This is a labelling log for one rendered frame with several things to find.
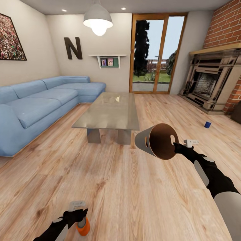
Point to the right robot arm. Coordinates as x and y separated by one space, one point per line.
225 195

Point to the trash can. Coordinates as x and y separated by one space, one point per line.
156 141

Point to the can of soda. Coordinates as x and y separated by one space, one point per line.
83 227
208 123

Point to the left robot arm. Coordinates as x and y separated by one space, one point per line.
59 227

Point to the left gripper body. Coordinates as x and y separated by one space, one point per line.
77 215

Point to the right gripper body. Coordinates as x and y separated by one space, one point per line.
180 149

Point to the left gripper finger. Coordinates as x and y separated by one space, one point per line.
85 213

